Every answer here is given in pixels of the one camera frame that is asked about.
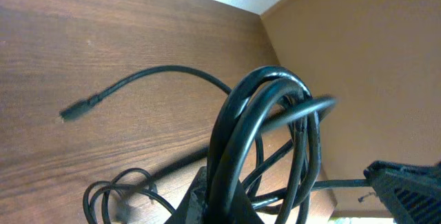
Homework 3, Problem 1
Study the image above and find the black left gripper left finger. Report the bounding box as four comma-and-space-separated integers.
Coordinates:
165, 166, 207, 224

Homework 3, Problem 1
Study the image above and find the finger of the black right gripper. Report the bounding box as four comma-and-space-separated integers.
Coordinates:
364, 161, 440, 224

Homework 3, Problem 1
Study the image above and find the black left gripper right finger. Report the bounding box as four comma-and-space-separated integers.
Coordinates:
234, 181, 263, 224

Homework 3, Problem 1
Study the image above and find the black cable bundle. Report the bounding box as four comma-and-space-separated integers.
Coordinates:
59, 64, 373, 224

